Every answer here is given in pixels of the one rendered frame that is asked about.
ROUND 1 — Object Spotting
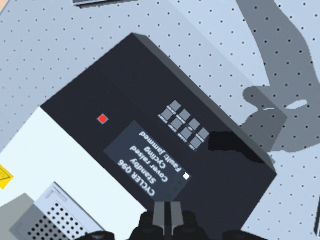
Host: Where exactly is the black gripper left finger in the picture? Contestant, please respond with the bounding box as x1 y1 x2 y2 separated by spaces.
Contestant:
73 202 168 240

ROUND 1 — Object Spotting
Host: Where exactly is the white lab instrument with lid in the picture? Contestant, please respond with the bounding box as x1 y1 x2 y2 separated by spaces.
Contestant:
0 32 277 240

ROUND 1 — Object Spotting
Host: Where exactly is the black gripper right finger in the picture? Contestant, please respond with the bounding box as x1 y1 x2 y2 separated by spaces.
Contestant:
167 202 268 240

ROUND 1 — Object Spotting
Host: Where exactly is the grey perforated base plate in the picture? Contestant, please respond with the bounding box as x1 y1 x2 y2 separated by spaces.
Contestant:
0 0 320 240

